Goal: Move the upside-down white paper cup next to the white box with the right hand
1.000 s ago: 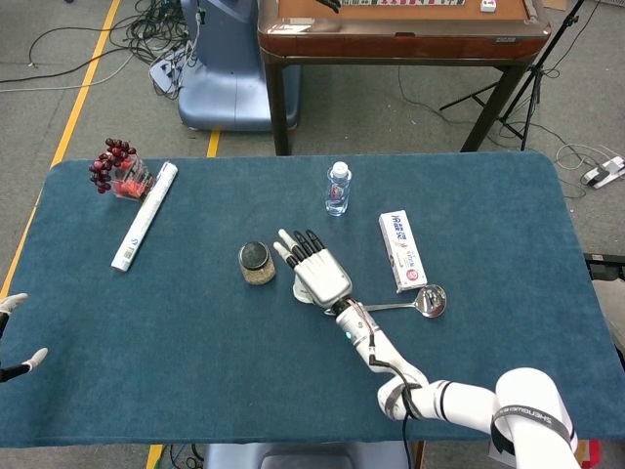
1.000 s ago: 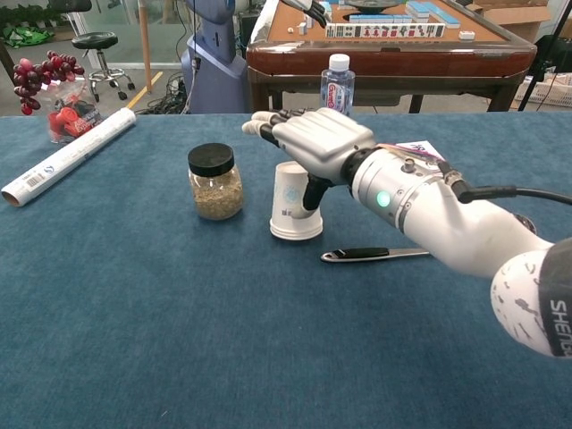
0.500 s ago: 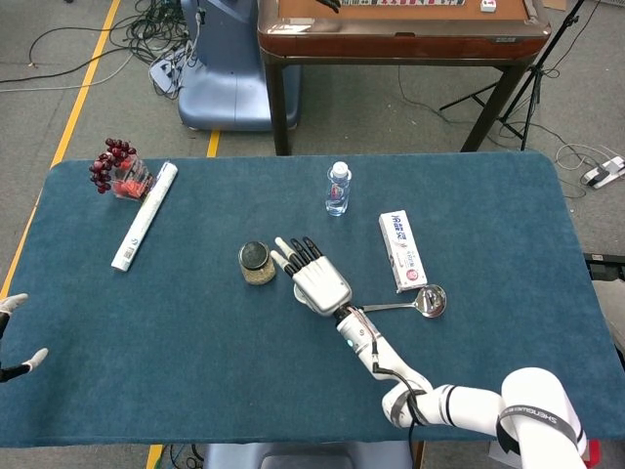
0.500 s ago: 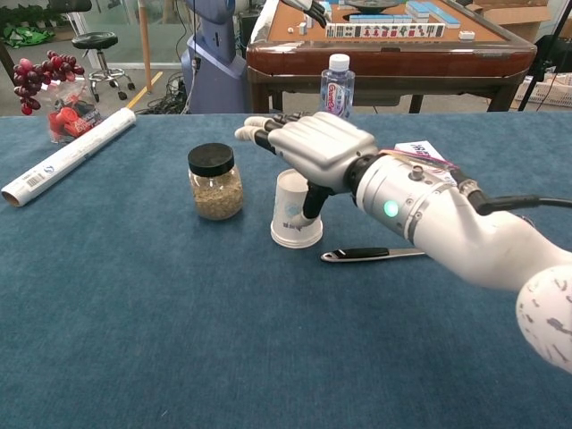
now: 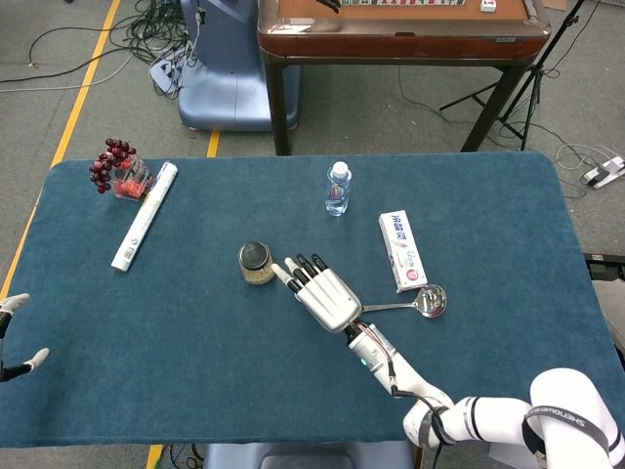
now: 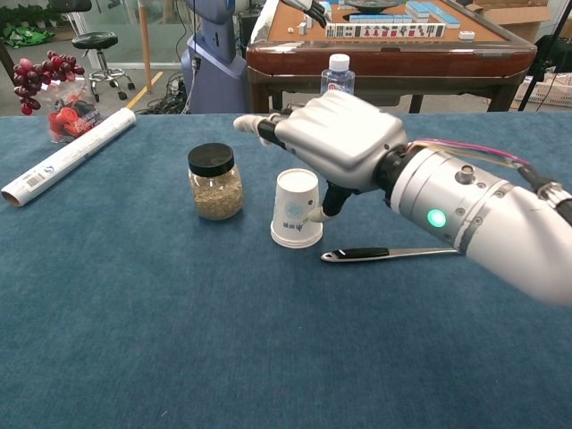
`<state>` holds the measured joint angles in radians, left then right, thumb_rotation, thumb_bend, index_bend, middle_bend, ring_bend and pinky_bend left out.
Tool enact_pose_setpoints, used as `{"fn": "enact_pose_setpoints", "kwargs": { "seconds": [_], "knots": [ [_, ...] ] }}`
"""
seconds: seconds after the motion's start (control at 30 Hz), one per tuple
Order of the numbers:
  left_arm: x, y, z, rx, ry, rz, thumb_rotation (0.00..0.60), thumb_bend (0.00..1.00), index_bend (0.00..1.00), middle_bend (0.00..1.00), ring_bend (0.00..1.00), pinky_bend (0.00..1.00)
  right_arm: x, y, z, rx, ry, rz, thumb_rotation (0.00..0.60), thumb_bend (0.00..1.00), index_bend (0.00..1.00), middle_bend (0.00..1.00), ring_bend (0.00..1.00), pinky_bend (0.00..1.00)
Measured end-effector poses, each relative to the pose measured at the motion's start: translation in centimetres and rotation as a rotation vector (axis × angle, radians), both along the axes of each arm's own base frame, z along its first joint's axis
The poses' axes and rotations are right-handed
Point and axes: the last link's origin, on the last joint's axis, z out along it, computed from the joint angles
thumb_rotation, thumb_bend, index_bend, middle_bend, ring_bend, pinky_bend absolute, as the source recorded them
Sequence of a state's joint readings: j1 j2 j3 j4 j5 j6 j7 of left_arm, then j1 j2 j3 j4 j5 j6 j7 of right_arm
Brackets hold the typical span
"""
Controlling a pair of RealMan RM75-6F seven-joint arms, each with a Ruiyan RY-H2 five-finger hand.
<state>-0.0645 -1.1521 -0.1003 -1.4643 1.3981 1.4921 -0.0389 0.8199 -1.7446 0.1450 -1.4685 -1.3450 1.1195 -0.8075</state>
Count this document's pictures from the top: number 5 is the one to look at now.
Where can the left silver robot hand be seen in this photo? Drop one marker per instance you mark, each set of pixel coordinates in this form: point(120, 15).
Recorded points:
point(30, 364)

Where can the brown mahjong table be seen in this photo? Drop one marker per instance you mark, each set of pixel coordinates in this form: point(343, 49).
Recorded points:
point(400, 41)

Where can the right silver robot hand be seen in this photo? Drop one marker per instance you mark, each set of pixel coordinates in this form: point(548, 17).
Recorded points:
point(332, 300)

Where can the white toothpaste box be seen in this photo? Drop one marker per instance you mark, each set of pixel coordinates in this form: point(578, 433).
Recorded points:
point(403, 251)

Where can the black flat device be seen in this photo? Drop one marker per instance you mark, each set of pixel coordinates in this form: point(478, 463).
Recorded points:
point(603, 259)

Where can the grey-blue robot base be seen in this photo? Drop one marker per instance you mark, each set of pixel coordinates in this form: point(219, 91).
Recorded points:
point(303, 456)

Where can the black tripod stand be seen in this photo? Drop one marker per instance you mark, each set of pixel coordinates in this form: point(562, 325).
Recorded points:
point(534, 71)

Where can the single white mahjong tile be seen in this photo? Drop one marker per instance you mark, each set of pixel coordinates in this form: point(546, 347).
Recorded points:
point(488, 5)

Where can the clear bag with red contents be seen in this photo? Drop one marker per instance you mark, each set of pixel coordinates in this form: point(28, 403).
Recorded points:
point(132, 185)

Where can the blue felt table cloth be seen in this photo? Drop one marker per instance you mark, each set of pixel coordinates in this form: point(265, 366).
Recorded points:
point(195, 366)

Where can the clear plastic water bottle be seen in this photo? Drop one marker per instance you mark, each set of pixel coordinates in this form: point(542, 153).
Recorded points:
point(338, 193)

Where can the row of face-up mahjong tiles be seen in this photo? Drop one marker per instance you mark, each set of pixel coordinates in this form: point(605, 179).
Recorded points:
point(400, 2)

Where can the grain jar with black lid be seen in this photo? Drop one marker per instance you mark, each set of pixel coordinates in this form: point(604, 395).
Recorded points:
point(254, 256)

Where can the white power strip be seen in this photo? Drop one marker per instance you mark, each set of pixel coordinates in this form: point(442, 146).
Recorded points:
point(163, 71)
point(603, 173)

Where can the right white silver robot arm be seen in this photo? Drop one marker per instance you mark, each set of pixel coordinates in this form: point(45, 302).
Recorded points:
point(488, 420)

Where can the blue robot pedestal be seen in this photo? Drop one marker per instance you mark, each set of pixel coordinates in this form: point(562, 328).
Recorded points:
point(229, 88)

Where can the white wrap roll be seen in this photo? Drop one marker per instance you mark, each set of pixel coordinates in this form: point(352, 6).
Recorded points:
point(144, 217)

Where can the dark red grape bunch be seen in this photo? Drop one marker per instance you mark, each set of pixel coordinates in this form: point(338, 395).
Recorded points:
point(105, 163)

